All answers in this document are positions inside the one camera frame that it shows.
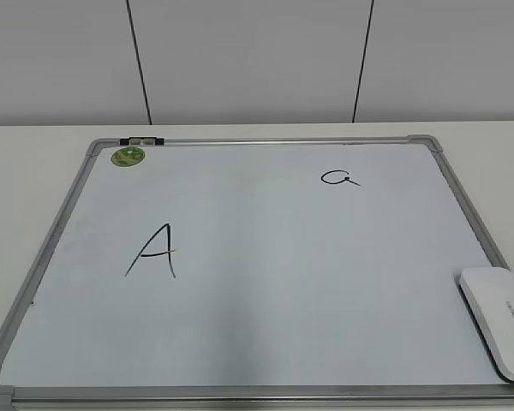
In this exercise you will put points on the white whiteboard eraser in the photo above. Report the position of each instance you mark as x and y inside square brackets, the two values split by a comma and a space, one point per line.
[489, 292]

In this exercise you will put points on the grey framed whiteboard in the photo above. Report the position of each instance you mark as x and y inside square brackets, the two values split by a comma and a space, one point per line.
[251, 272]

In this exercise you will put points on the black grey frame clip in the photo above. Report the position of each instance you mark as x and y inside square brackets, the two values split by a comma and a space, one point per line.
[141, 141]

